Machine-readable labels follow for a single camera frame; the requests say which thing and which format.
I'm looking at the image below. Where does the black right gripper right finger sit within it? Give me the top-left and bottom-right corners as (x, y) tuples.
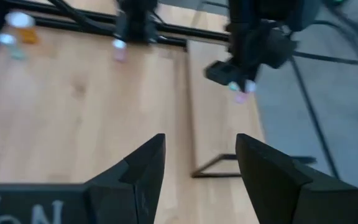
(234, 133), (358, 224)

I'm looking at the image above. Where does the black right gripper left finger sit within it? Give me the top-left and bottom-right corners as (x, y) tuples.
(0, 133), (167, 224)

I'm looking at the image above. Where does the black aluminium rig frame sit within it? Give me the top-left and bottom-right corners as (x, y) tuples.
(0, 0), (232, 75)

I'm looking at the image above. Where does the pink medicine bottle white cap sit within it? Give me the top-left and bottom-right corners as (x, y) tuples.
(112, 39), (129, 63)
(233, 80), (257, 105)

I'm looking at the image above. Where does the large orange medicine bottle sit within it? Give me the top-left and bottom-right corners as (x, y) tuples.
(4, 11), (40, 44)

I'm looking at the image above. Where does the wooden shelf black metal frame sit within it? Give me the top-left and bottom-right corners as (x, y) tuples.
(185, 39), (318, 179)

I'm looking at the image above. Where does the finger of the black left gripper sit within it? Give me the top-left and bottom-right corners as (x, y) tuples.
(246, 67), (259, 93)
(204, 60), (248, 91)

